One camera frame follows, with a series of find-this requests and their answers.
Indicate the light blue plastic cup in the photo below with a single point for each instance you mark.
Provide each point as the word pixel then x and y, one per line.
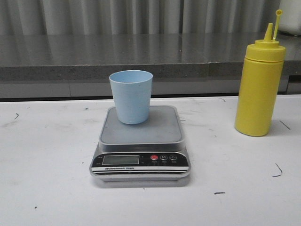
pixel 131 90

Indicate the yellow squeeze bottle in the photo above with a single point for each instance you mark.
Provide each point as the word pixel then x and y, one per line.
pixel 262 69

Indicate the silver electronic kitchen scale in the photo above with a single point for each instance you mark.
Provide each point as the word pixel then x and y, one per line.
pixel 151 154

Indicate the grey stone counter ledge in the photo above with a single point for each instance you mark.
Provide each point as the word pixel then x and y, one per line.
pixel 79 66

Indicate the white object on counter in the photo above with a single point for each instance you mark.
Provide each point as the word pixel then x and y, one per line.
pixel 290 21

